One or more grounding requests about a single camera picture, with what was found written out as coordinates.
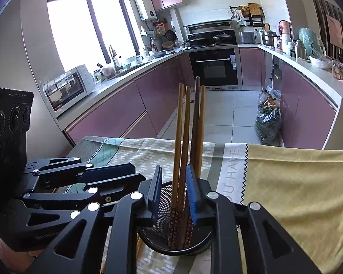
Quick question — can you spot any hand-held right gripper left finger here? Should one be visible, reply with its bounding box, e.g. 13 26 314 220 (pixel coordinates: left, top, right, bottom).
26 166 163 274

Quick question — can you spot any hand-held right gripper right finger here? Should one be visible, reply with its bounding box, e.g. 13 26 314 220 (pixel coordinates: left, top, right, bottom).
185 164 322 274

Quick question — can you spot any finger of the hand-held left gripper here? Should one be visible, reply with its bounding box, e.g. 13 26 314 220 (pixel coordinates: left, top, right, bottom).
21 174 147 210
24 157 137 190

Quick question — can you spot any black mesh utensil holder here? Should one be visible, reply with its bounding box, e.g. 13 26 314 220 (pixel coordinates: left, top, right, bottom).
137 178 213 256

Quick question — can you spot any flower-tipped wooden chopstick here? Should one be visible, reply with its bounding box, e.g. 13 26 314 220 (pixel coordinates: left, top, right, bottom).
168 83 186 249
176 86 191 249

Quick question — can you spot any dark wooden chopstick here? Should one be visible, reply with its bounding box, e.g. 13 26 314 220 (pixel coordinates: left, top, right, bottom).
189 76 201 177

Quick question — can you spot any pink base cabinet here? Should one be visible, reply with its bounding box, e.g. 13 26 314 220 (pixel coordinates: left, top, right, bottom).
279 62 339 150
63 53 195 147
239 47 266 88

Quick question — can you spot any white toaster oven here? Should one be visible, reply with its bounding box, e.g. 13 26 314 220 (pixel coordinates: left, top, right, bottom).
43 64 95 112

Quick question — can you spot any grey refrigerator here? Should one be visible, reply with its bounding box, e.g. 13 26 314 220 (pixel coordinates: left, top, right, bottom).
0 0 76 160

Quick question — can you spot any patterned yellow green tablecloth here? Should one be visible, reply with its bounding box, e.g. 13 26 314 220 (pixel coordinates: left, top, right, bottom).
66 135 343 274

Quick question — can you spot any plastic bag of vegetables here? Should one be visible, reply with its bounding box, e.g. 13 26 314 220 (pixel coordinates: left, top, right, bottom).
254 107 282 145

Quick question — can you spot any chrome sink faucet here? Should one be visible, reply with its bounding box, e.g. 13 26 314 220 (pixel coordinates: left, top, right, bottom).
109 44 121 74

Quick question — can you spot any clear plastic bag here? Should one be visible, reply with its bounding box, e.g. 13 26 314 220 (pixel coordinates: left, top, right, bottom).
259 86 282 109

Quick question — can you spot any kitchen window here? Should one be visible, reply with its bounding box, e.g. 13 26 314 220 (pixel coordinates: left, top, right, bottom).
47 0 140 72

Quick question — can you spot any black built-in oven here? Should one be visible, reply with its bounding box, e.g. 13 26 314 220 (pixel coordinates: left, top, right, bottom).
189 47 239 91

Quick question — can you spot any black wok with lid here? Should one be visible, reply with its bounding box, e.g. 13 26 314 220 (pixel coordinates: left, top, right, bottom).
188 36 206 47

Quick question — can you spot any pot with glass lid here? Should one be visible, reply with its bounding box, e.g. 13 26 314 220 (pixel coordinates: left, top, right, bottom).
213 31 233 45

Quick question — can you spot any white water heater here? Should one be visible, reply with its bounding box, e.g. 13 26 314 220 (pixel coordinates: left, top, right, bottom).
135 0 157 22

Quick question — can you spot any black range hood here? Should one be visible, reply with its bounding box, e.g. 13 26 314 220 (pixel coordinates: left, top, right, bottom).
183 20 236 34

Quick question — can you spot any stainless steel stockpot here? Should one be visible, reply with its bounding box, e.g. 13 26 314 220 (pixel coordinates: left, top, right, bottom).
260 30 276 46

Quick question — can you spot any steel thermos flask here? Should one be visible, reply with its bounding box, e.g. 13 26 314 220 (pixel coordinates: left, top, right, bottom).
295 39 307 60

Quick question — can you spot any white plastic bag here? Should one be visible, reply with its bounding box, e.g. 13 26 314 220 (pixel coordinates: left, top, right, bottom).
310 55 332 69

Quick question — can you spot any pink electric kettle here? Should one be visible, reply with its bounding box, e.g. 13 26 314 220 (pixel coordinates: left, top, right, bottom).
279 20 292 36

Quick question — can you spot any green cloth-covered appliance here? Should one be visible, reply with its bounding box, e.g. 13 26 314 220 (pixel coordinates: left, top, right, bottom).
299 28 324 59

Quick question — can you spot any clear plastic egg box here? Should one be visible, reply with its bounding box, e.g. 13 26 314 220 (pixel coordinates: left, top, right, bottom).
332 60 343 81

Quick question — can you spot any striped curtain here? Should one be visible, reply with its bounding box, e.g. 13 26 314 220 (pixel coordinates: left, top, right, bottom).
311 0 343 72

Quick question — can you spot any black wall rack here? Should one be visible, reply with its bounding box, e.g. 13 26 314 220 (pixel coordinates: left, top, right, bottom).
229 3 265 28

